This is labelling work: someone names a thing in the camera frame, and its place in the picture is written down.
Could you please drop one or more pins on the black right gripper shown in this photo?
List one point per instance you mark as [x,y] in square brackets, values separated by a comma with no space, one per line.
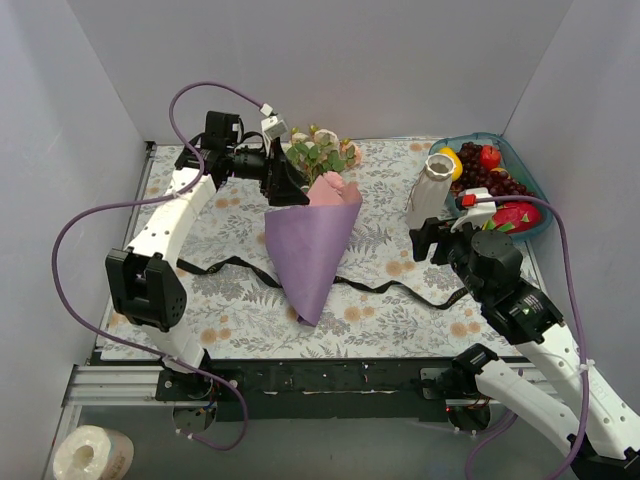
[438,243]

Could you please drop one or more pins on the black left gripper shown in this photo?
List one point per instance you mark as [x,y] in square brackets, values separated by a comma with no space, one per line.
[272,173]

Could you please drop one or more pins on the pink rose flower bunch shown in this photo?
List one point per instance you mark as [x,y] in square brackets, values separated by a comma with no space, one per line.
[319,151]

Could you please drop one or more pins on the purple wrapping paper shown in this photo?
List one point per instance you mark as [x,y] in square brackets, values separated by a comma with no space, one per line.
[306,245]

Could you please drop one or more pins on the pink wrapping paper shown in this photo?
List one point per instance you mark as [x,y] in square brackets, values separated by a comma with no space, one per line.
[330,189]

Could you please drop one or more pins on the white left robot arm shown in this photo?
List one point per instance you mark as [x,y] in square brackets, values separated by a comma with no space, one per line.
[142,277]

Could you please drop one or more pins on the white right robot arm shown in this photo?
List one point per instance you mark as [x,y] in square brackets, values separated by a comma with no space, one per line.
[586,420]

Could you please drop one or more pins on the white ribbed ceramic vase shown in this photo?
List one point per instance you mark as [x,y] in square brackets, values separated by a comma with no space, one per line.
[428,194]

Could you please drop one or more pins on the yellow pepper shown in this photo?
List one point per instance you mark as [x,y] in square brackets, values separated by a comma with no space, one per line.
[458,167]

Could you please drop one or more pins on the pink dragon fruit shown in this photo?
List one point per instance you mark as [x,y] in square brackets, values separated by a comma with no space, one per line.
[513,218]

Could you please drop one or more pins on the dark purple grape bunch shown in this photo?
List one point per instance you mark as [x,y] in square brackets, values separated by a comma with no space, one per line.
[498,181]

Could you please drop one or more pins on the red apple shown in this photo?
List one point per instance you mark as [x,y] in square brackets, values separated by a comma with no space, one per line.
[490,157]

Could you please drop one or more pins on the teal plastic fruit tray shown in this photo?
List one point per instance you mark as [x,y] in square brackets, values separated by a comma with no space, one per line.
[512,163]

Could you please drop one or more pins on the white toilet paper roll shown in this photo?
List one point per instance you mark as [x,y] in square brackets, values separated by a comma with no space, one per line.
[92,452]

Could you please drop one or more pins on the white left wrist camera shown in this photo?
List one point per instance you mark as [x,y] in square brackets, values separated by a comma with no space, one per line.
[273,127]

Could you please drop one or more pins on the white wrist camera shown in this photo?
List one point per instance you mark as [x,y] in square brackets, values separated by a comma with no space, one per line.
[477,207]
[273,127]

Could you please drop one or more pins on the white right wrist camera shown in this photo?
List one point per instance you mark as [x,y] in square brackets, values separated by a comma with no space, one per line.
[477,207]

